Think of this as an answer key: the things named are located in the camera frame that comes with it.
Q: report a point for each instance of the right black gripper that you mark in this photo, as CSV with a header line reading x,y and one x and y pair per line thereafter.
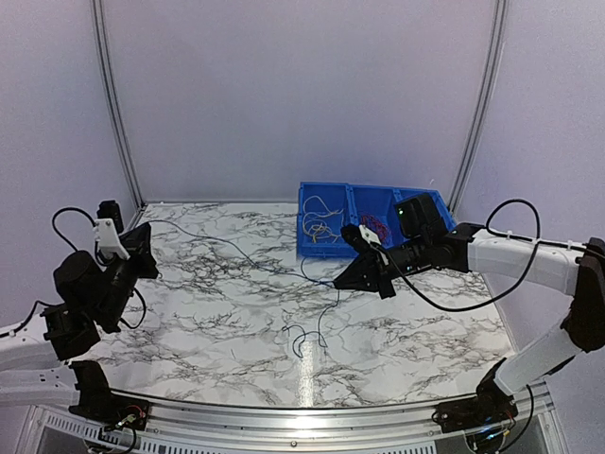
x,y
359,275

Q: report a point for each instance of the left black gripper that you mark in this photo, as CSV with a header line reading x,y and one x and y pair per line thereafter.
x,y
138,242

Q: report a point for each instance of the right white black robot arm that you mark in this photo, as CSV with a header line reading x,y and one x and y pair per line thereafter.
x,y
571,268

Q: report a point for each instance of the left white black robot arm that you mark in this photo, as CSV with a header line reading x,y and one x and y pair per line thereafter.
x,y
42,356

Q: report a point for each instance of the right blue storage bin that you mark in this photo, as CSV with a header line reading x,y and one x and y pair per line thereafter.
x,y
439,208

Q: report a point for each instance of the blue storage bin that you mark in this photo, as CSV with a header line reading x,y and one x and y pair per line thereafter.
x,y
439,208
373,206
323,209

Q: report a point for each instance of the middle blue storage bin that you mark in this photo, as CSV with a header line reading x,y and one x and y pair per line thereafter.
x,y
373,206

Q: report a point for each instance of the left blue storage bin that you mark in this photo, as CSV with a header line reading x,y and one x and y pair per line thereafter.
x,y
323,209

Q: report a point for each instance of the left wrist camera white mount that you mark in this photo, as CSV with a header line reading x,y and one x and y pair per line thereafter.
x,y
108,225

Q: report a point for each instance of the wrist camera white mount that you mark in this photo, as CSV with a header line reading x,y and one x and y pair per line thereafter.
x,y
108,225
362,239

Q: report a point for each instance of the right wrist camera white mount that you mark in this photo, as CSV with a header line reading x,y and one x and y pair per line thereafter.
x,y
362,239

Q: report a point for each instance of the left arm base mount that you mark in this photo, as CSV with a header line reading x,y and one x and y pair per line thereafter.
x,y
113,410

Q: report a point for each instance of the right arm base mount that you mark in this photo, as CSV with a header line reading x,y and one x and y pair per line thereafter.
x,y
473,412

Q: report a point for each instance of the aluminium front rail frame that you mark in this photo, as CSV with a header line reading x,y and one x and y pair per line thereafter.
x,y
173,426

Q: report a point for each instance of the left aluminium corner post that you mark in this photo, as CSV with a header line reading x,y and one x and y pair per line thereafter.
x,y
102,44

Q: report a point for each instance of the aluminium corner post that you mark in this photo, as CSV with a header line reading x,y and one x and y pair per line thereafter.
x,y
102,44
485,94

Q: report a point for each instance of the right aluminium corner post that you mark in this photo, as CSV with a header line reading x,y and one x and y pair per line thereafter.
x,y
485,94

